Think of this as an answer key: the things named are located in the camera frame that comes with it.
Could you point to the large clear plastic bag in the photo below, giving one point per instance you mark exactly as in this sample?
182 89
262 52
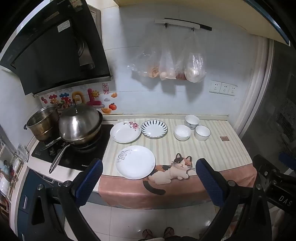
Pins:
148 60

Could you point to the clear bag with red contents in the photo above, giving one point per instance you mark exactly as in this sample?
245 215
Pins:
181 74

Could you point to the steel wok lid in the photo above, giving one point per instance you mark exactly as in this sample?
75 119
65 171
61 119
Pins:
78 122

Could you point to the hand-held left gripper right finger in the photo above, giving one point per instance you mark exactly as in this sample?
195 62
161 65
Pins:
209 183

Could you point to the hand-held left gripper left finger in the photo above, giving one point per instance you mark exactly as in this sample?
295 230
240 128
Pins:
90 183

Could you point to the blue base cabinet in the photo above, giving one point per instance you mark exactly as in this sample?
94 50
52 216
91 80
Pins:
25 208

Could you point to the orange persimmon wall sticker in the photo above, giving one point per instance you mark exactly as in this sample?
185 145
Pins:
112 106

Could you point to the white plate with grey flower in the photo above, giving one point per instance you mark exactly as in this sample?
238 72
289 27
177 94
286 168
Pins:
136 163

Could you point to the person's left foot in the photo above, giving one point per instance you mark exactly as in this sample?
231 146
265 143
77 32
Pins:
147 233

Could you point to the black gas stove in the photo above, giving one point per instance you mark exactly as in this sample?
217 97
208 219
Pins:
92 154

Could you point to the clear bag with pale contents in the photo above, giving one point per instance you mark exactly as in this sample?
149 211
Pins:
195 67

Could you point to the white door frame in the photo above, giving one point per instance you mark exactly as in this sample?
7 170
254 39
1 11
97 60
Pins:
256 92

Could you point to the glass sliding door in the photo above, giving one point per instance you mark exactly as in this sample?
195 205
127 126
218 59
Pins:
282 104

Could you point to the white plate with pink flowers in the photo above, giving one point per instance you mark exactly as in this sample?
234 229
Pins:
124 133

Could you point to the cluttered side shelf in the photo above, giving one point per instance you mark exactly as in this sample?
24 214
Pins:
11 171

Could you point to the cream wall cabinet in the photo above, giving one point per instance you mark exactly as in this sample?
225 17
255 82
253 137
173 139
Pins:
208 14

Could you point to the person's right foot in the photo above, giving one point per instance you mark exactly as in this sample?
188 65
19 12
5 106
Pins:
169 232

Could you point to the blue striped plate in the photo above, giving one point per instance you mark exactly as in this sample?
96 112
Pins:
154 128

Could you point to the colourful character wall sticker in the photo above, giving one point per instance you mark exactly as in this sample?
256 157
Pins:
76 97

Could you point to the white bowl with dark rim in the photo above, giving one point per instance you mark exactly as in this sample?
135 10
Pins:
202 134

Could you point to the black range hood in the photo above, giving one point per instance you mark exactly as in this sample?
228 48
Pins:
57 46

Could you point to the white bowl with blue print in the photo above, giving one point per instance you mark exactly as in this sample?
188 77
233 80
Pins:
192 121

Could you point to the small clear bag with eggs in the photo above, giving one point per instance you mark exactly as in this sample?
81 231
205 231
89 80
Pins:
167 67

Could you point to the steel steamer pot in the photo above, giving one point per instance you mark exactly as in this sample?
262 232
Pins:
42 125

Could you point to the plain white bowl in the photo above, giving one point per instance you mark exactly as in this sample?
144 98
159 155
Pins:
182 133

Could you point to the red seal wall sticker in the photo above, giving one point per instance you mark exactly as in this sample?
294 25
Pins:
105 88

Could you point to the wall hook rail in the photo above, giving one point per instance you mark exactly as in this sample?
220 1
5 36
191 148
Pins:
182 23

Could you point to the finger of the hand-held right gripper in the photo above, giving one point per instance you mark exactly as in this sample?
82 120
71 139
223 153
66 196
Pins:
287 158

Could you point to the person's foot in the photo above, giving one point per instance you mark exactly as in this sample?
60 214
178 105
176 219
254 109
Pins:
147 233
169 232

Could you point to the striped cat print table cloth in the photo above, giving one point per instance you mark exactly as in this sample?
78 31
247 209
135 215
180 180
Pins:
208 148

